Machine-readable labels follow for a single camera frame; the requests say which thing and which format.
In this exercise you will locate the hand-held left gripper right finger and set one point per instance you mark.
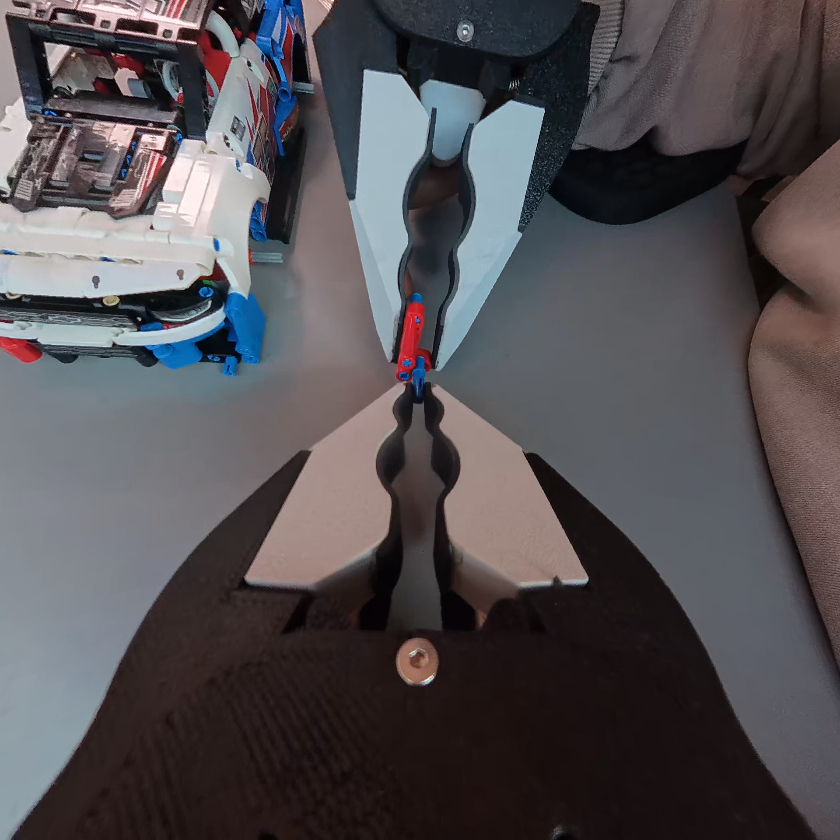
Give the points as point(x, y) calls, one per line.
point(512, 525)

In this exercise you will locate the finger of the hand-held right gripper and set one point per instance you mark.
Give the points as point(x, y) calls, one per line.
point(505, 197)
point(380, 197)

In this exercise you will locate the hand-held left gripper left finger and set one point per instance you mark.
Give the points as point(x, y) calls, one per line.
point(315, 525)

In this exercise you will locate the red brick connector piece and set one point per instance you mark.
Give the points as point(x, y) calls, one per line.
point(412, 334)

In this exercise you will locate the blue connector pin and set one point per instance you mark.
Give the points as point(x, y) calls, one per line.
point(418, 388)

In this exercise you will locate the brick-built race car model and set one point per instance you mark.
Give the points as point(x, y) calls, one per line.
point(197, 197)

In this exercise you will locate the person's right forearm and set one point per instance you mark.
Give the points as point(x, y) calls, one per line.
point(709, 79)

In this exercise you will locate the person's right hand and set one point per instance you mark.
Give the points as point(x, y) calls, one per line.
point(434, 190)

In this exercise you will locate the black office chair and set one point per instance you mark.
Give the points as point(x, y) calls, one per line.
point(643, 190)

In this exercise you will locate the person's beige hoodie torso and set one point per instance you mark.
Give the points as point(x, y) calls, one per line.
point(800, 394)

